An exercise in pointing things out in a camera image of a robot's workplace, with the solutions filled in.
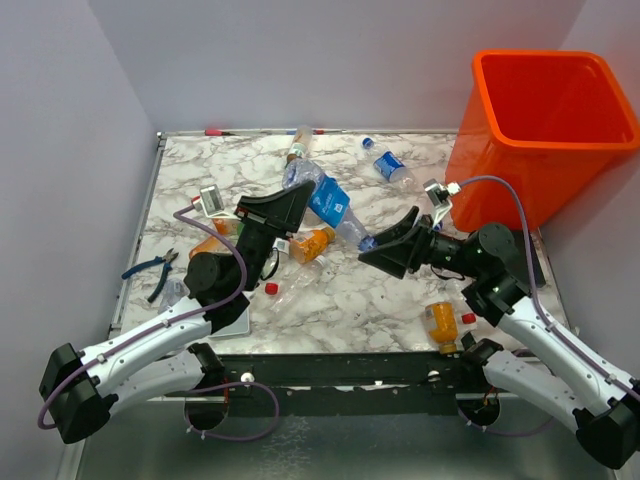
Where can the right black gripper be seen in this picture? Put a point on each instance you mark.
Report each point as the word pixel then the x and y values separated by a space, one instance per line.
pixel 392 249

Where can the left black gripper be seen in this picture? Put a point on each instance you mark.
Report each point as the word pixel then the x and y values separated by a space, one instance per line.
pixel 284 210

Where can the crushed blue label water bottle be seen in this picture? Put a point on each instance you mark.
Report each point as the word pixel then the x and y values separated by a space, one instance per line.
pixel 329 202

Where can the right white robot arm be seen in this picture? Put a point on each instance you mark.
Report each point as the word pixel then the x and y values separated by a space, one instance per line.
pixel 593 398

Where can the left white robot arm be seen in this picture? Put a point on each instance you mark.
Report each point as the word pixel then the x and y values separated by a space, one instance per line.
pixel 81 390

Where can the orange plastic bin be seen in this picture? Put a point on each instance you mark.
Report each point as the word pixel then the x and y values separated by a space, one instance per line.
pixel 539 126

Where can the red label clear bottle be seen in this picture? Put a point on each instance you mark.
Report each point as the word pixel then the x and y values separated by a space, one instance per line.
pixel 282 245

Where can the orange juice bottle centre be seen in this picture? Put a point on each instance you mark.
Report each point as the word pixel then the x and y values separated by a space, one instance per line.
pixel 307 246

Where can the orange juice bottle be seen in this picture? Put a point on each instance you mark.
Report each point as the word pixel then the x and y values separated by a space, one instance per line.
pixel 307 246
pixel 440 325

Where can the orange label crushed bottle left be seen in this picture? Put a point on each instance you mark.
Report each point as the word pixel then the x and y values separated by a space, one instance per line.
pixel 227 227

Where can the clear crushed bottle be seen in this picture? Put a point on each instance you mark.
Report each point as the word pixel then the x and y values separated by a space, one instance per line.
pixel 294 285

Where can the green cap tea bottle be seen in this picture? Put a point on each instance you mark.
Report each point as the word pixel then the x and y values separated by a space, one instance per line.
pixel 300 145

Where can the red bottle cap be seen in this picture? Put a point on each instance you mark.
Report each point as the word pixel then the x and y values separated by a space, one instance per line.
pixel 271 288

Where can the orange juice bottle front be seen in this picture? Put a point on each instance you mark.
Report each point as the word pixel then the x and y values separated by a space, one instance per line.
pixel 440 325

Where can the blue red pen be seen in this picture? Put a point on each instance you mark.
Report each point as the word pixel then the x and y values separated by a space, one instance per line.
pixel 319 131

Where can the far blue label bottle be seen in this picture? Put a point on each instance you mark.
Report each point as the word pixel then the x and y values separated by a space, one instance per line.
pixel 388 165

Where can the red label bottle right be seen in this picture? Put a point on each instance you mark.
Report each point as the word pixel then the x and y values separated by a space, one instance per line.
pixel 468 319

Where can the red marker pen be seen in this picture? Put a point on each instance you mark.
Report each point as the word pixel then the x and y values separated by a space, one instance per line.
pixel 217 133

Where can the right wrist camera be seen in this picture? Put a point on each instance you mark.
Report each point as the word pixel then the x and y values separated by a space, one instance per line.
pixel 440 201

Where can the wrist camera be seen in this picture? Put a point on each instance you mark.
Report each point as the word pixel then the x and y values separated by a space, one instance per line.
pixel 440 201
pixel 209 201

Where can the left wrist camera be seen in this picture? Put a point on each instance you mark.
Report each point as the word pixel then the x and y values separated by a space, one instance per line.
pixel 209 201

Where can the black base frame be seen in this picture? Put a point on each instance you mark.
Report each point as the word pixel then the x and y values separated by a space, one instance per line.
pixel 361 383

